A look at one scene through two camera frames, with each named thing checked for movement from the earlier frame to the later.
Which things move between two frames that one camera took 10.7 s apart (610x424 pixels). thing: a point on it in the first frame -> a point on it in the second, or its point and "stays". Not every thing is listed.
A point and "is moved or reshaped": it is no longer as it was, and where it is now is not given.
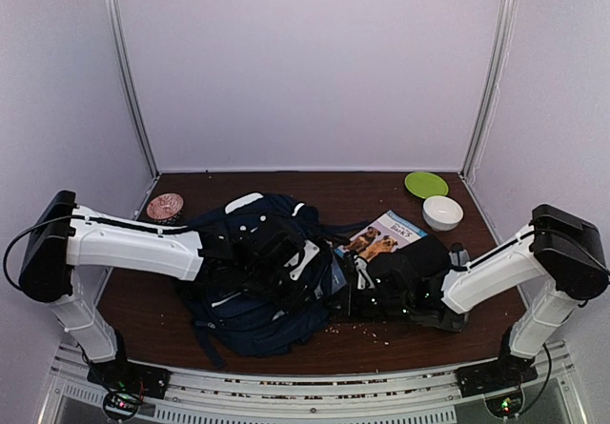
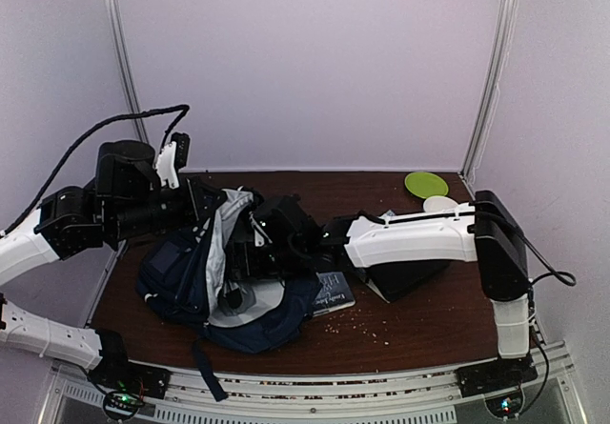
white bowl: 441,212 stays
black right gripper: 352,304 -> 250,272
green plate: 424,185 stays
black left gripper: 290,303 -> 193,211
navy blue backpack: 262,329 is moved or reshaped
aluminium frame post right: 497,69 stays
